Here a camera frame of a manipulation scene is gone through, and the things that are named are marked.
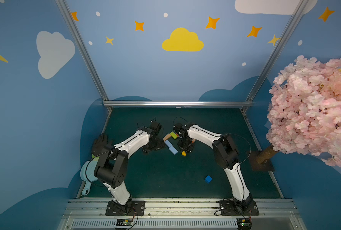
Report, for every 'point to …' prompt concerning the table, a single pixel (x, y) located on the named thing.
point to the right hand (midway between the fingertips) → (183, 150)
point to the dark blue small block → (208, 179)
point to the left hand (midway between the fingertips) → (157, 147)
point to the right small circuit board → (244, 224)
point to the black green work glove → (101, 143)
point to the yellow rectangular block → (184, 153)
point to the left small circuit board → (124, 223)
